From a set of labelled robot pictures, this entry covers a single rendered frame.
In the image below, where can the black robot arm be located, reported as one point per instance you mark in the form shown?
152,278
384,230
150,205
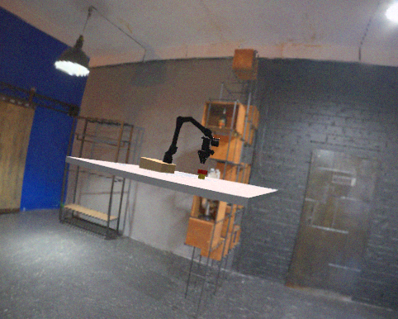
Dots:
173,149

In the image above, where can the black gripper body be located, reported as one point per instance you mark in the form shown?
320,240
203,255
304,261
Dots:
203,150

